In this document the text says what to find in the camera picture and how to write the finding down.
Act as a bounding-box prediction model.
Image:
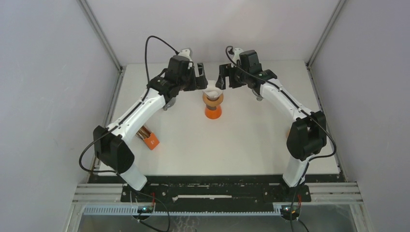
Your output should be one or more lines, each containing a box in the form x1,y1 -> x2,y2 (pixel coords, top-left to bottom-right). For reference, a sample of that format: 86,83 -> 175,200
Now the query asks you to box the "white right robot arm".
216,64 -> 327,201

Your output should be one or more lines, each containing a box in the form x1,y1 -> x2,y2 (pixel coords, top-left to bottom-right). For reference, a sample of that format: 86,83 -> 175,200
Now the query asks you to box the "aluminium frame rail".
77,0 -> 123,72

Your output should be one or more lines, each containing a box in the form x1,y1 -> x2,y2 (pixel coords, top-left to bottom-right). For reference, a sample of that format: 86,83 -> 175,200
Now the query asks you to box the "orange coffee filter box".
136,126 -> 160,150

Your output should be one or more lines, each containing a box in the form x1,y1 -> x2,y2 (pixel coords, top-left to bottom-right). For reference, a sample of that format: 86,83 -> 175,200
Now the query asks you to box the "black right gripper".
216,62 -> 249,90

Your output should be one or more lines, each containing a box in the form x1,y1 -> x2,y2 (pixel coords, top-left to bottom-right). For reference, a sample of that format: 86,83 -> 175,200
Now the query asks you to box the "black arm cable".
224,45 -> 337,232
78,35 -> 180,175

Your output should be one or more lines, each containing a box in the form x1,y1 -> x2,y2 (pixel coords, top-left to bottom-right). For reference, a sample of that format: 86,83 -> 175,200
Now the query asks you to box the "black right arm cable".
224,45 -> 337,232

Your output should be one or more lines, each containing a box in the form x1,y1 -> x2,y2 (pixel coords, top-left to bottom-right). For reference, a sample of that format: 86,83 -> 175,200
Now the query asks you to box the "wooden dripper holder ring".
202,94 -> 225,110

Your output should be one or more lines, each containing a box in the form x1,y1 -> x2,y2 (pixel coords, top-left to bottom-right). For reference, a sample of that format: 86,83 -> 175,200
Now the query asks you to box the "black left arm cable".
78,35 -> 180,175

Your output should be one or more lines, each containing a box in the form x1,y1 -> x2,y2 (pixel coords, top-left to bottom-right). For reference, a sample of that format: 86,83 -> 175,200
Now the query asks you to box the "white paper coffee filter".
203,80 -> 223,100

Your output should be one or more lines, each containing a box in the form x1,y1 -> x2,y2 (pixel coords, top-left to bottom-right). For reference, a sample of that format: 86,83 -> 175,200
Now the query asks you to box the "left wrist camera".
165,48 -> 193,82

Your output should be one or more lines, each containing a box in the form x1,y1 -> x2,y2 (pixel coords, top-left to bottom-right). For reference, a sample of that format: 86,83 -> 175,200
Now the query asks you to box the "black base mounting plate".
89,174 -> 345,213

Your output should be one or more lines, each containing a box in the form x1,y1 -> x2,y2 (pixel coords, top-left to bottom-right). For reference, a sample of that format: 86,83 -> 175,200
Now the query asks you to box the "orange glass carafe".
205,105 -> 222,120

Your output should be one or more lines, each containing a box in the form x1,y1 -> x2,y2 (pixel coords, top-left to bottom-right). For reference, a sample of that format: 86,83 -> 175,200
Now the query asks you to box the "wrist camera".
233,48 -> 263,74
165,48 -> 193,82

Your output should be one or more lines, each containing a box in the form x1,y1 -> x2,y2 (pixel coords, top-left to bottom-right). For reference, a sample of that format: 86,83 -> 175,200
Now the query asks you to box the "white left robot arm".
93,60 -> 207,202

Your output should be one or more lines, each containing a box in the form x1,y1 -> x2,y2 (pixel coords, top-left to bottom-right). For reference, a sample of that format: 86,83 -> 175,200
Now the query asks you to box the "grey ribbed glass dripper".
252,89 -> 264,102

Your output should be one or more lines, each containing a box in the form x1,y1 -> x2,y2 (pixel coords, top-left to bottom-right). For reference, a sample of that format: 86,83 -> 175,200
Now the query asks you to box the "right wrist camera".
233,48 -> 263,74

